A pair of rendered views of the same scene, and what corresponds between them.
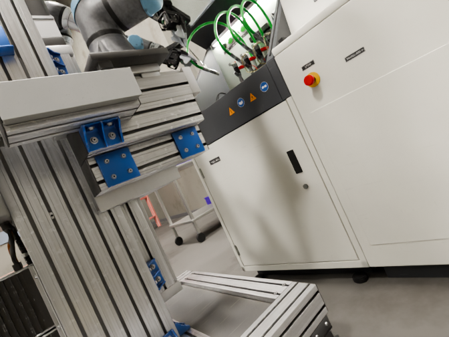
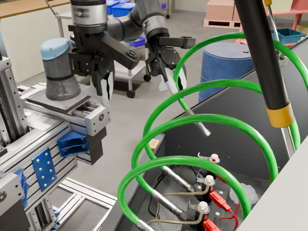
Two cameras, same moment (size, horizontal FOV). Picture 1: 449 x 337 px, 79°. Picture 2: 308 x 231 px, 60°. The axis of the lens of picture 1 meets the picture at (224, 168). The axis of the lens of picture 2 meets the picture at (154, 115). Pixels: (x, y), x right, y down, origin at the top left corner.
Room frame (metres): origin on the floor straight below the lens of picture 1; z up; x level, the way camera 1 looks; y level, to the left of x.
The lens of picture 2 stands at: (1.09, -0.68, 1.58)
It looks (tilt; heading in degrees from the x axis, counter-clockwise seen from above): 32 degrees down; 64
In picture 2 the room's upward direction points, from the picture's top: straight up
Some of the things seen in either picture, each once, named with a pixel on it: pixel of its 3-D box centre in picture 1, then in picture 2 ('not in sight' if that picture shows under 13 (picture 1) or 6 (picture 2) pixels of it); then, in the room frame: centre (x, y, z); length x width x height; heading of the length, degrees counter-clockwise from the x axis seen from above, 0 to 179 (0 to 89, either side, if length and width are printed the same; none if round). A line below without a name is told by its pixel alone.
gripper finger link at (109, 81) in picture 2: (176, 39); (101, 87); (1.25, -0.05, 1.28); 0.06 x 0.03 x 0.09; 135
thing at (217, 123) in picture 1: (226, 115); (132, 204); (1.29, -0.11, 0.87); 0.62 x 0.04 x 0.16; 45
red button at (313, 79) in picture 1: (310, 79); not in sight; (0.94, -0.40, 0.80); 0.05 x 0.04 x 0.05; 45
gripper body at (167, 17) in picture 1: (168, 15); (91, 49); (1.23, -0.06, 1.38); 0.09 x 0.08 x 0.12; 135
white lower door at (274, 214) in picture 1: (261, 197); not in sight; (1.28, -0.10, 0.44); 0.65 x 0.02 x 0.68; 45
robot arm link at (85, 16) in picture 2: not in sight; (89, 14); (1.24, -0.07, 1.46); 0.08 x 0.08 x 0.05
